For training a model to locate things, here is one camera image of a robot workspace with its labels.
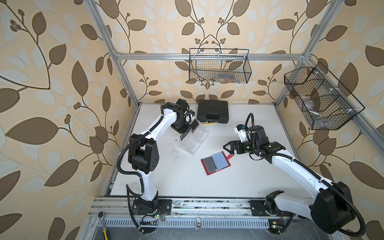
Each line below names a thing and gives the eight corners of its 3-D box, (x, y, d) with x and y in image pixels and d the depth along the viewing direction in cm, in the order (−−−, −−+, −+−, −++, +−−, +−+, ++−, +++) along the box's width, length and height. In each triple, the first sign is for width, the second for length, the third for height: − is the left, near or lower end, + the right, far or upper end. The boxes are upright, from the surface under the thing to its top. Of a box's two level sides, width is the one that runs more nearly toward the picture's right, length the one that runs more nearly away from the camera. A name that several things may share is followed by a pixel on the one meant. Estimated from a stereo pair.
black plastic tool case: (197, 123, 111) (197, 117, 106) (197, 102, 125) (197, 97, 120) (228, 123, 111) (230, 117, 106) (225, 102, 125) (226, 97, 120)
